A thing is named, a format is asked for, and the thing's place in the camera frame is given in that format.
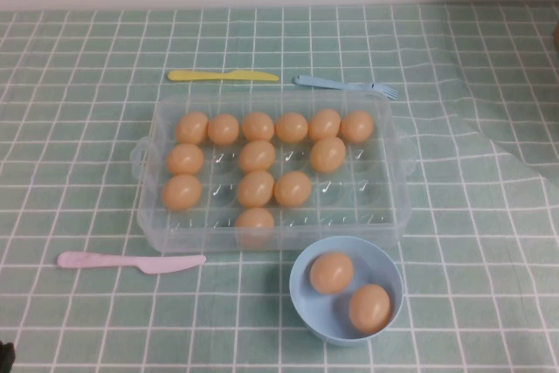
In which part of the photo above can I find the tan egg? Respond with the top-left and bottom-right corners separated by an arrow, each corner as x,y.
274,112 -> 309,144
207,113 -> 240,146
238,140 -> 277,173
348,283 -> 392,334
273,170 -> 313,207
309,252 -> 355,294
241,111 -> 275,142
175,111 -> 210,145
162,174 -> 204,211
234,207 -> 276,248
307,108 -> 342,141
236,169 -> 275,209
309,136 -> 348,174
166,142 -> 205,176
340,110 -> 376,143

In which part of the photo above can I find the green checked tablecloth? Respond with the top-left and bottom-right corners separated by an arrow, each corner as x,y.
0,1 -> 559,373

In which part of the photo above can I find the yellow plastic knife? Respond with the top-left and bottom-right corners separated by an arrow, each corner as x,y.
167,69 -> 280,83

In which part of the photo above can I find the pink plastic knife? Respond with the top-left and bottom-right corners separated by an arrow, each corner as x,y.
56,251 -> 207,276

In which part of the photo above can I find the clear plastic egg box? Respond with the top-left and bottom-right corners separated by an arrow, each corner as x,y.
129,88 -> 416,256

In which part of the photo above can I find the blue plastic fork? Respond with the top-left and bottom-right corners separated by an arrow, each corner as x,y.
292,74 -> 399,100

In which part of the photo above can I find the blue plastic bowl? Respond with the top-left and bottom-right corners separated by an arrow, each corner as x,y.
289,235 -> 404,347

